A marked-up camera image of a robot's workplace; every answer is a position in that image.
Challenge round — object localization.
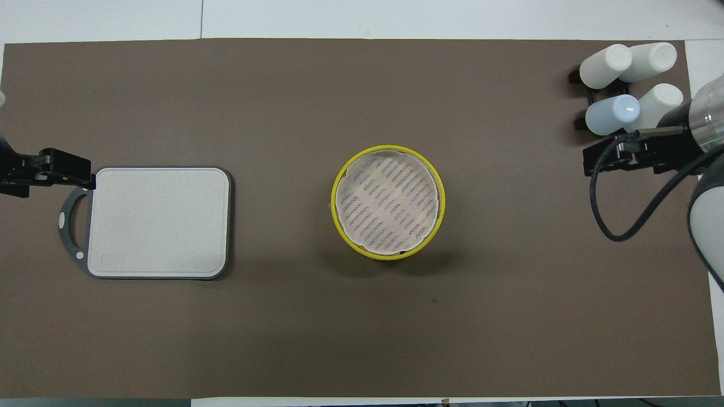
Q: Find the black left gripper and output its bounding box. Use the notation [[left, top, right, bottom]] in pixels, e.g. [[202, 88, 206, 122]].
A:
[[0, 136, 96, 198]]

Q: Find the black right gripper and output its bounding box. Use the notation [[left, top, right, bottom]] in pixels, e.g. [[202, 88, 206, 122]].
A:
[[584, 102, 693, 177]]

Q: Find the yellow steamer tier with liner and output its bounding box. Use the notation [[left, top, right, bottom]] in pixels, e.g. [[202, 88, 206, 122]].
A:
[[331, 145, 446, 261]]

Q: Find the white perforated steamer liner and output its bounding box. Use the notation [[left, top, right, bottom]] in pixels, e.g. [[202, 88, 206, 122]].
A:
[[335, 149, 441, 254]]

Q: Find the light blue plastic cup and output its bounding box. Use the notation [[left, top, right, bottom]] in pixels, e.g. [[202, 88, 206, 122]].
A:
[[585, 94, 641, 136]]

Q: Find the white plastic cup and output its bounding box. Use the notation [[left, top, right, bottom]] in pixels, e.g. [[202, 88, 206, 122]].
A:
[[579, 44, 633, 89], [631, 83, 684, 132]]

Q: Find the black cup rack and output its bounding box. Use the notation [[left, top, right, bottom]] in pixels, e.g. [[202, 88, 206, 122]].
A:
[[568, 65, 631, 132]]

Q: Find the white cup with blue rim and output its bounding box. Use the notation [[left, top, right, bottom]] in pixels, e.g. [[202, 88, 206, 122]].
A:
[[619, 42, 678, 84]]

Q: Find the white cutting board grey rim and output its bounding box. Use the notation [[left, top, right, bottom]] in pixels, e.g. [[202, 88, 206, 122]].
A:
[[57, 166, 232, 280]]

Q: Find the brown table mat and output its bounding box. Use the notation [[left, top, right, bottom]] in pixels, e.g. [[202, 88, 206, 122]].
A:
[[0, 38, 722, 399]]

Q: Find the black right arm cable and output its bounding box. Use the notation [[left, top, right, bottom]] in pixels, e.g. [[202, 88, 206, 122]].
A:
[[589, 129, 724, 243]]

